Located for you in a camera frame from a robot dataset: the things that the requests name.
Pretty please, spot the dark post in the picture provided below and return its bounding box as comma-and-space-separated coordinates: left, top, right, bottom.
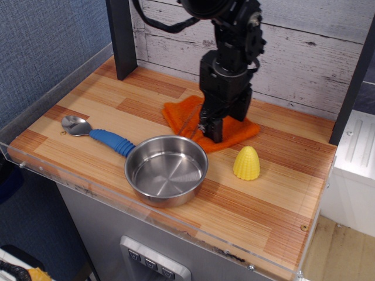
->
105, 0, 138, 80
329, 18, 374, 146

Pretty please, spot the silver button panel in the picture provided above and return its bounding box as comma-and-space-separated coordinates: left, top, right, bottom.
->
120, 235, 192, 280

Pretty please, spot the white box at right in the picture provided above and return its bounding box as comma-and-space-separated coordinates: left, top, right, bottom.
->
321, 110, 374, 237

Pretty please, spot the orange cloth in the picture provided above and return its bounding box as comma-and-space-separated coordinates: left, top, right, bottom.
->
162, 95, 260, 153

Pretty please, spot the dark right post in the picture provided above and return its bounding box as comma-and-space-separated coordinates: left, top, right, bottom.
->
329, 18, 374, 146

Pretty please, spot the dark left post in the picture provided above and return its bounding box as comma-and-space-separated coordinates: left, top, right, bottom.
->
105, 0, 138, 80

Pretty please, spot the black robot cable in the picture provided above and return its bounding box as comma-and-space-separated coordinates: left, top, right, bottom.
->
131, 0, 200, 34

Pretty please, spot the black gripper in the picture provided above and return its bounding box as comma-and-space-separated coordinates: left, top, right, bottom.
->
199, 50, 253, 143

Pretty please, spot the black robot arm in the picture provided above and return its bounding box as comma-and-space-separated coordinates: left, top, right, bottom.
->
181, 1, 266, 143

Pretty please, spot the steel pot with wire handle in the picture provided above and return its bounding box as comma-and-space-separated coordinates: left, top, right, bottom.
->
124, 135, 209, 208

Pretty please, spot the yellow black object bottom left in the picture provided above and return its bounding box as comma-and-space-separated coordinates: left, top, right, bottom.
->
1, 261, 53, 281

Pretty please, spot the yellow toy corn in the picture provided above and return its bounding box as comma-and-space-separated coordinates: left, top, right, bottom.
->
233, 146, 260, 181

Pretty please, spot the clear acrylic guard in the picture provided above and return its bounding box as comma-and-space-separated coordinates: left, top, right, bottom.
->
2, 136, 336, 280

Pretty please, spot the spoon with blue handle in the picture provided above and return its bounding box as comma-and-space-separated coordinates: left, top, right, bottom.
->
61, 115, 135, 157

